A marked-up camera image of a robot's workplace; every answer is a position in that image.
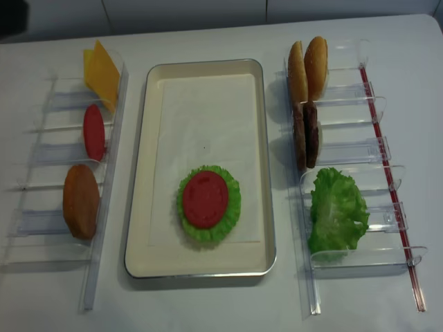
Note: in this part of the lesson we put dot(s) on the clear acrylic rack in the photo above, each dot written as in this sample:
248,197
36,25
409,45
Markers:
351,141
45,142

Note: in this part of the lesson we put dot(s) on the right clear acrylic rack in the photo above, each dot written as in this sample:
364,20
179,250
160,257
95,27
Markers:
351,141

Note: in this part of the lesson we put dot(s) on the white paper tray liner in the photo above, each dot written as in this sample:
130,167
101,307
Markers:
207,121

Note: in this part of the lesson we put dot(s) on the left brown meat patty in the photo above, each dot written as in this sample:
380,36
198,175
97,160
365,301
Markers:
299,136

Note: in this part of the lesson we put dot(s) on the flat green lettuce leaf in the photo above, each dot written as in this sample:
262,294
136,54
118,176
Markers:
219,232

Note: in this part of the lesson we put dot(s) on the front orange cheese slice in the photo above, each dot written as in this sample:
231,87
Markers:
103,77

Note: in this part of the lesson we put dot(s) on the cream rectangular metal tray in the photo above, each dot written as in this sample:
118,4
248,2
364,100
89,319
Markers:
190,258

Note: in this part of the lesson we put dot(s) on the brown bun half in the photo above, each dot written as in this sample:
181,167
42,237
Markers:
80,202

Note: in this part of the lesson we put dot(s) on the left clear acrylic rack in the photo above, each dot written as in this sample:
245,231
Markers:
45,142

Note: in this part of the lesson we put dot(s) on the brown meat patty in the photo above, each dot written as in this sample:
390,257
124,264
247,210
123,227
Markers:
311,133
299,136

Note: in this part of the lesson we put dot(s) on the ruffled green lettuce leaf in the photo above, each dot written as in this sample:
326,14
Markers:
339,213

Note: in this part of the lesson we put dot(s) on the left bread bun slice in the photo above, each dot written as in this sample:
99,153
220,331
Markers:
297,78

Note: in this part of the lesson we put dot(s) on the right bread bun slice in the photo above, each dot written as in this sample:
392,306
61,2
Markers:
316,68

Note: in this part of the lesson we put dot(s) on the right brown meat patty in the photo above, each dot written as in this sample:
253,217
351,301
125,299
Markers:
311,133

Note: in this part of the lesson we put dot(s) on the red tomato slice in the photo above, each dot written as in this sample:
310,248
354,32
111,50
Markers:
205,199
94,133

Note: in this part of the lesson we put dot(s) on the bread bun slice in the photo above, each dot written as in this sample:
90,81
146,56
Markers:
297,78
316,68

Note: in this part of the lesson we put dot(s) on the rear yellow cheese slice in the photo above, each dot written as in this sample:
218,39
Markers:
87,54

